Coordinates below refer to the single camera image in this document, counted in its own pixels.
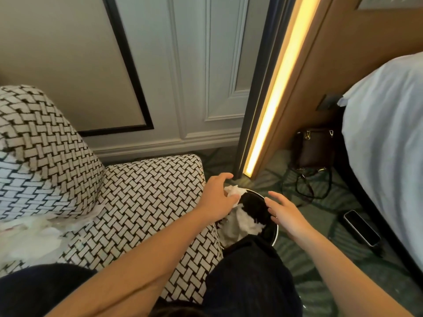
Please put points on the person's left hand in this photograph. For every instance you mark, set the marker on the person's left hand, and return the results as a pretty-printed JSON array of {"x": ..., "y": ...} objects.
[{"x": 214, "y": 201}]

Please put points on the person's right hand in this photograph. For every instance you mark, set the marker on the person's right hand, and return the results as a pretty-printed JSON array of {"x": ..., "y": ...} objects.
[{"x": 290, "y": 221}]

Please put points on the white paper wad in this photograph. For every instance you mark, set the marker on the white paper wad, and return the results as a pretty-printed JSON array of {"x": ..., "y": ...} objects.
[{"x": 244, "y": 224}]

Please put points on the black white woven-pattern sofa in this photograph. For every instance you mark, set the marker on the black white woven-pattern sofa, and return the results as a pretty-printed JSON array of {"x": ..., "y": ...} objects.
[{"x": 148, "y": 194}]

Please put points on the pile of white paper scraps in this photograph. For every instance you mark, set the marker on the pile of white paper scraps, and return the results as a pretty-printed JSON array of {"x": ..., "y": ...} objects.
[{"x": 33, "y": 237}]

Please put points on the person's left forearm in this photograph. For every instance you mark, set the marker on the person's left forearm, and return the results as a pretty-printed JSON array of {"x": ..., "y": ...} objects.
[{"x": 138, "y": 264}]

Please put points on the person's right forearm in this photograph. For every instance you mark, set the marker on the person's right forearm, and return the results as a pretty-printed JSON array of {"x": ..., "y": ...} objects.
[{"x": 350, "y": 280}]

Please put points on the black round trash bin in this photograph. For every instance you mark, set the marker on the black round trash bin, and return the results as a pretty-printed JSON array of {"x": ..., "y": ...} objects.
[{"x": 257, "y": 207}]

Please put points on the black smartphone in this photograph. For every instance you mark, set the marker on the black smartphone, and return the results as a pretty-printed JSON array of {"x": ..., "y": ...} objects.
[{"x": 362, "y": 227}]

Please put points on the brown handbag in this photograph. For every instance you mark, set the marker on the brown handbag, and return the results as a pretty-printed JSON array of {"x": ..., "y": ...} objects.
[{"x": 314, "y": 151}]

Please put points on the dark bed base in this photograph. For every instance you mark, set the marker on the dark bed base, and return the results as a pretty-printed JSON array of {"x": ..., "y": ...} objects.
[{"x": 396, "y": 247}]

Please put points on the white bed sheet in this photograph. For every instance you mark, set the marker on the white bed sheet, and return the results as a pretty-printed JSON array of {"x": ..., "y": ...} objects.
[{"x": 390, "y": 145}]

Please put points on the lit yellow light strip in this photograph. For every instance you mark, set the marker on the lit yellow light strip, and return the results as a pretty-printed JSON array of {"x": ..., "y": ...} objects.
[{"x": 281, "y": 85}]

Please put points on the wooden headboard panel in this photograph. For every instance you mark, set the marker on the wooden headboard panel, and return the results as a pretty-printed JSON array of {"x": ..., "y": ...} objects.
[{"x": 357, "y": 46}]

